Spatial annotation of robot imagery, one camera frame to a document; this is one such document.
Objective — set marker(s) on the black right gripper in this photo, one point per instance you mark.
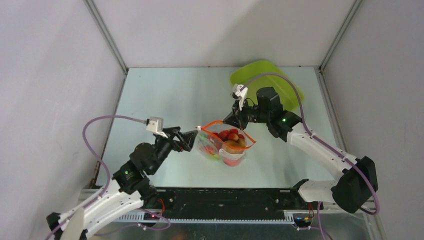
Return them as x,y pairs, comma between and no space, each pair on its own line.
240,114

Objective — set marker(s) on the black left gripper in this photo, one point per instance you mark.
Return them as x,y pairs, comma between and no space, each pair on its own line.
187,137

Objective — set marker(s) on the red cherry bunch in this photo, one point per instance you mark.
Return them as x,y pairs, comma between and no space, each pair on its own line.
230,136

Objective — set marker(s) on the clear zip bag orange zipper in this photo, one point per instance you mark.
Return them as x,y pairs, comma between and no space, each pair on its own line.
217,126

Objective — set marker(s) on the green pear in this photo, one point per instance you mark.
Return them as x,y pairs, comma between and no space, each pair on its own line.
214,157

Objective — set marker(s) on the brown kiwi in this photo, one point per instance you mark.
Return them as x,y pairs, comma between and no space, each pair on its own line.
233,147

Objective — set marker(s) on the red apple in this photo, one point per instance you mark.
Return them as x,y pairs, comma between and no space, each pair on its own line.
231,162

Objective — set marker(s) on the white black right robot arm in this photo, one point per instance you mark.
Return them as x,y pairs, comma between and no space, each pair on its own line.
354,179

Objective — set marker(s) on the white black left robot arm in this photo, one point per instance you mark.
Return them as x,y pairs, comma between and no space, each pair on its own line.
128,189

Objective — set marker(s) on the green plastic bin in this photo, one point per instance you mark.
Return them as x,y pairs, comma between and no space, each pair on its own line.
263,73

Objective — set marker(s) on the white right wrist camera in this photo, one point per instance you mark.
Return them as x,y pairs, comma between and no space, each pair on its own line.
239,93

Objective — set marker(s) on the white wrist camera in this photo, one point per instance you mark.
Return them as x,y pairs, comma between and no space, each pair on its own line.
155,126
239,93

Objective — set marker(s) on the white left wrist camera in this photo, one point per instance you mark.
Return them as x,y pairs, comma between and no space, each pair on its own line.
155,126

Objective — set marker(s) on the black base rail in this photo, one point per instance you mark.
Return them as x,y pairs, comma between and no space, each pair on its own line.
227,203

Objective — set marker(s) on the grey cable duct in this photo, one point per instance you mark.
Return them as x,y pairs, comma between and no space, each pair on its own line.
145,218

